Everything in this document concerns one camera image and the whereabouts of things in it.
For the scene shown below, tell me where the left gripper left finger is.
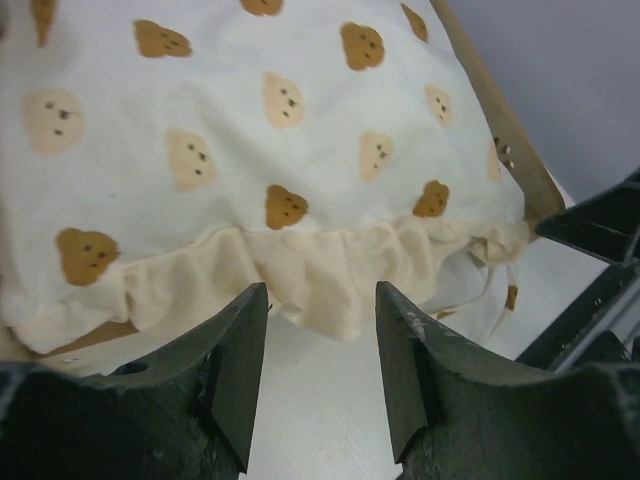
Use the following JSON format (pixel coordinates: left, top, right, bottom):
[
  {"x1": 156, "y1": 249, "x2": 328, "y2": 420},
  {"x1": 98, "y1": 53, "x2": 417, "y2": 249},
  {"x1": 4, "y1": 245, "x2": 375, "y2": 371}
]
[{"x1": 1, "y1": 283, "x2": 269, "y2": 479}]

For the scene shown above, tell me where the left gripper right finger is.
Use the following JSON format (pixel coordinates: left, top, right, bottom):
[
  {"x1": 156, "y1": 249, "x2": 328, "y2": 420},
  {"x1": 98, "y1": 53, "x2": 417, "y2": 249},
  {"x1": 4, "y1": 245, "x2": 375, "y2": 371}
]
[{"x1": 376, "y1": 282, "x2": 639, "y2": 479}]

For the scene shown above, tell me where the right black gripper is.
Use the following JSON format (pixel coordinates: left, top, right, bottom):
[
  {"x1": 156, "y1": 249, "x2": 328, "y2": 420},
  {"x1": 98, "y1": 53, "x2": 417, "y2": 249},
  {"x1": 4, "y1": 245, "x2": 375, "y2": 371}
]
[{"x1": 516, "y1": 172, "x2": 640, "y2": 372}]

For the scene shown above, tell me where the wooden pet bed frame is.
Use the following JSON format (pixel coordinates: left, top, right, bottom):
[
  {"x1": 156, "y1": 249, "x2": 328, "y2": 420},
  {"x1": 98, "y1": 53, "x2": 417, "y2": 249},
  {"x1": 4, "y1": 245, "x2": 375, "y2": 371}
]
[{"x1": 39, "y1": 0, "x2": 566, "y2": 359}]

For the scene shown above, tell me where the large bear print cushion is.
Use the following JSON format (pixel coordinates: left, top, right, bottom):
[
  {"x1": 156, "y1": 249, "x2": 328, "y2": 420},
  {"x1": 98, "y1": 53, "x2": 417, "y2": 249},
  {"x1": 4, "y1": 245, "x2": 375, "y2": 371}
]
[{"x1": 1, "y1": 1, "x2": 529, "y2": 354}]

